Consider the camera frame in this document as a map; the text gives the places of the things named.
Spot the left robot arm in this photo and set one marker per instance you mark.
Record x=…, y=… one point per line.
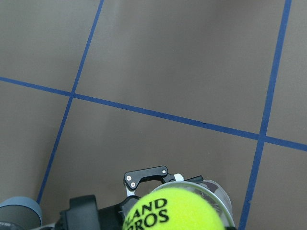
x=23, y=213

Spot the yellow tennis ball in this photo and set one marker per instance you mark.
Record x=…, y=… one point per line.
x=172, y=209

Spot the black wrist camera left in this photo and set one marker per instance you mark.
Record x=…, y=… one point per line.
x=81, y=215

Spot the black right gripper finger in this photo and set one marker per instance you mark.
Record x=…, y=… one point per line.
x=230, y=228

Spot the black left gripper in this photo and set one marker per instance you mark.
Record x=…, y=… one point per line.
x=112, y=217

